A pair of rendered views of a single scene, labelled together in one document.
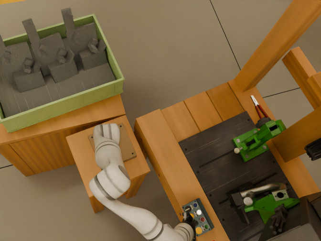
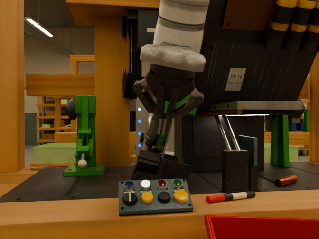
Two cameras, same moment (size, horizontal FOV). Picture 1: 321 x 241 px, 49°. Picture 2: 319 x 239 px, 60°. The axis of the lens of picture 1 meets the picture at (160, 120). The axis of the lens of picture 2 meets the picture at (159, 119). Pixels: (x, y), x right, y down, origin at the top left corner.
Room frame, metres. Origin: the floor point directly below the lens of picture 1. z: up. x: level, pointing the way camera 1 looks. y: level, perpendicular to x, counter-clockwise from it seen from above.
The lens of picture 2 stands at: (-0.10, 0.11, 1.09)
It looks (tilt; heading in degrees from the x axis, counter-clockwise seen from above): 1 degrees down; 310
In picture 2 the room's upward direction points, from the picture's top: straight up
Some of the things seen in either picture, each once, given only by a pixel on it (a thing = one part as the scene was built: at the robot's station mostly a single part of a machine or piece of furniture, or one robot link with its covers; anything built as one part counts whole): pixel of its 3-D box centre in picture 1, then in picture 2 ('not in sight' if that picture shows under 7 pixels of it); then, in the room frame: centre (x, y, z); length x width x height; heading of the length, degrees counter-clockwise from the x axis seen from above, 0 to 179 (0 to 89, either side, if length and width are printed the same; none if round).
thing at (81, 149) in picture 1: (108, 154); not in sight; (0.41, 0.17, 0.83); 0.32 x 0.32 x 0.04; 46
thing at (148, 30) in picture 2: not in sight; (157, 33); (0.61, -0.73, 1.42); 0.17 x 0.12 x 0.15; 48
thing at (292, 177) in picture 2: not in sight; (286, 180); (0.13, -0.73, 0.91); 0.09 x 0.02 x 0.02; 78
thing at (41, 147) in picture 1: (60, 111); not in sight; (0.65, 0.61, 0.39); 0.68 x 0.52 x 0.79; 128
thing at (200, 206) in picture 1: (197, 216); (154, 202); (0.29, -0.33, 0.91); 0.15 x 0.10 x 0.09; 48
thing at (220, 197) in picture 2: not in sight; (231, 196); (0.18, -0.49, 0.91); 0.13 x 0.02 x 0.02; 62
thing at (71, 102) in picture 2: (262, 122); (71, 109); (0.76, -0.43, 1.12); 0.07 x 0.03 x 0.08; 138
